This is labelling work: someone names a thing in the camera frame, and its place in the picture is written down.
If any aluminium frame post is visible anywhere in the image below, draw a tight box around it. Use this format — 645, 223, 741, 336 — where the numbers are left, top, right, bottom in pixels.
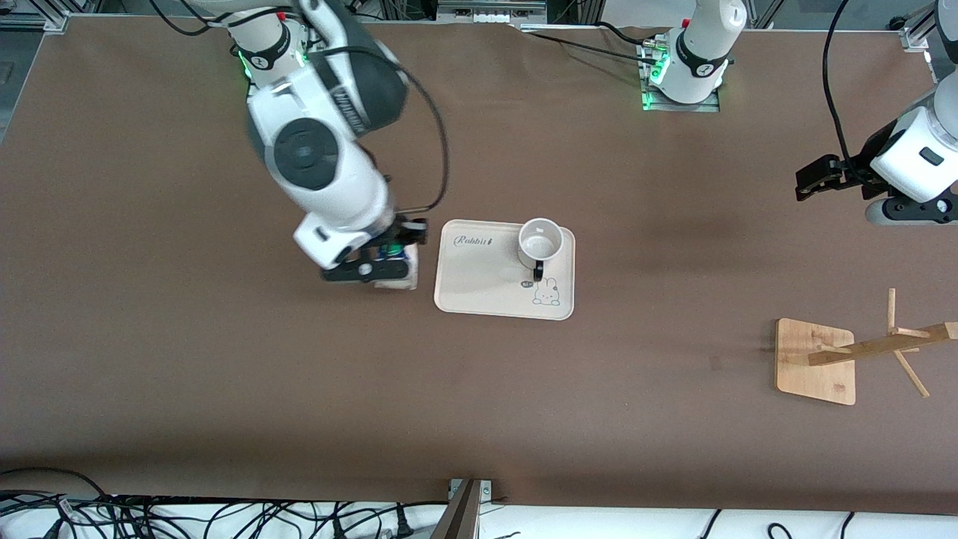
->
430, 478, 492, 539

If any cream tray rabbit print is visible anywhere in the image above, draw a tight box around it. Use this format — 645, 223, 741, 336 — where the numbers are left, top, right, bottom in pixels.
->
434, 219, 576, 321

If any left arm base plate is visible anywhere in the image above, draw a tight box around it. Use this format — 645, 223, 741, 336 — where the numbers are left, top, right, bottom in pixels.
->
641, 41, 721, 113

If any blue white milk carton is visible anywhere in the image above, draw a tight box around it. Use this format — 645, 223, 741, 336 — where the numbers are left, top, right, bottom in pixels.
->
373, 243, 418, 291

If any wooden cup rack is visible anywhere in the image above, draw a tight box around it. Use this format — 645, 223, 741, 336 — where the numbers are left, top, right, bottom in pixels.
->
775, 288, 958, 406

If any aluminium profile bar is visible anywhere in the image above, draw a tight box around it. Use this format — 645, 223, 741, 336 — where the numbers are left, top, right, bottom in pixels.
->
889, 0, 945, 53

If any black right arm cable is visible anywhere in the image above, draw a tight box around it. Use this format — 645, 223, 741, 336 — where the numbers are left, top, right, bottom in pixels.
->
146, 0, 451, 216

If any grey metal box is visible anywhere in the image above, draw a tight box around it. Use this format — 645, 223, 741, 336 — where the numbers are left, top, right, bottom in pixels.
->
438, 0, 547, 23

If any white cup black handle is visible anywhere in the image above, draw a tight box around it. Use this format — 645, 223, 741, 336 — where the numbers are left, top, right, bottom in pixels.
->
517, 218, 564, 283

